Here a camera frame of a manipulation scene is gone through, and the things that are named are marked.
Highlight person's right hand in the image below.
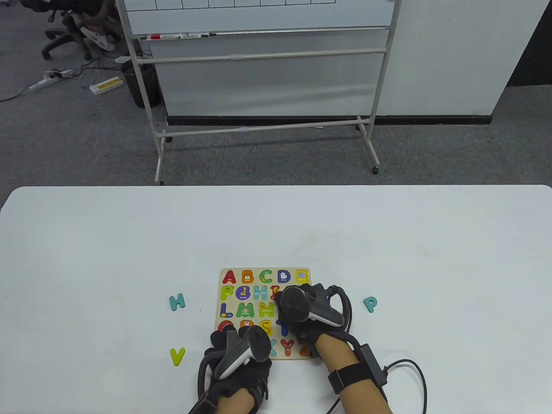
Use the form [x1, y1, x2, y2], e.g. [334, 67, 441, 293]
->
[276, 317, 352, 358]

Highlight grey black hand controller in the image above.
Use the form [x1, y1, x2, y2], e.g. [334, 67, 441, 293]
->
[214, 326, 273, 380]
[274, 283, 345, 328]

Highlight black waste bin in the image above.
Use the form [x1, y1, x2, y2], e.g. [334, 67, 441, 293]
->
[121, 60, 162, 109]

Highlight grey black right hand controller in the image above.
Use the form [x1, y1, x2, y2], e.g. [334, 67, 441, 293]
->
[274, 283, 345, 328]

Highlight white power strip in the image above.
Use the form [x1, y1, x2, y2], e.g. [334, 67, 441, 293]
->
[29, 69, 74, 91]

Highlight person's right forearm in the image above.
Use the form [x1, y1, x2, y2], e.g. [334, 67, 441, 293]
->
[317, 334, 393, 414]

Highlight wooden alphabet puzzle board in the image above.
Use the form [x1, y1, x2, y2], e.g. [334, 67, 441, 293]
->
[215, 267, 312, 361]

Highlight long black camera cable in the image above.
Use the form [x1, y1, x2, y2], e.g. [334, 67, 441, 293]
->
[328, 360, 428, 414]

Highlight grey black left hand controller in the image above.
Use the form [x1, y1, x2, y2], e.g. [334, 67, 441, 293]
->
[214, 326, 273, 380]

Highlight black glove cable loop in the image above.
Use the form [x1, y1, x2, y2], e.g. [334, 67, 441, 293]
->
[188, 349, 218, 414]
[326, 285, 361, 348]

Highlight black left glove cable loop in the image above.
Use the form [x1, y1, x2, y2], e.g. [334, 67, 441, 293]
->
[188, 349, 218, 414]

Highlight person's left forearm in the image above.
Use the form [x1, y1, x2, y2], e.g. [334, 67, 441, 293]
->
[216, 390, 256, 414]

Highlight whiteboard on wheeled stand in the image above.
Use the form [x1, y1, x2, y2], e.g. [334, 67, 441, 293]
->
[113, 0, 402, 186]

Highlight person's left hand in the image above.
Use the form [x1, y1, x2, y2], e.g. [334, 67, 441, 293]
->
[198, 326, 273, 405]

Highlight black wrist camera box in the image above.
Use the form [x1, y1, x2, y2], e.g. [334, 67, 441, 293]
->
[358, 344, 387, 386]

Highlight yellow and white box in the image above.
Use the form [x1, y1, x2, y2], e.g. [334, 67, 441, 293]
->
[89, 76, 125, 96]

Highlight black right glove cable loop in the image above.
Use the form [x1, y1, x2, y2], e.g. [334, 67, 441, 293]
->
[326, 285, 361, 348]

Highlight black wrist strap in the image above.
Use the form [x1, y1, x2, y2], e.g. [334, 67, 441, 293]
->
[328, 364, 367, 394]

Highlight black office chair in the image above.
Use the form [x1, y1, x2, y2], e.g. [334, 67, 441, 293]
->
[19, 0, 122, 61]

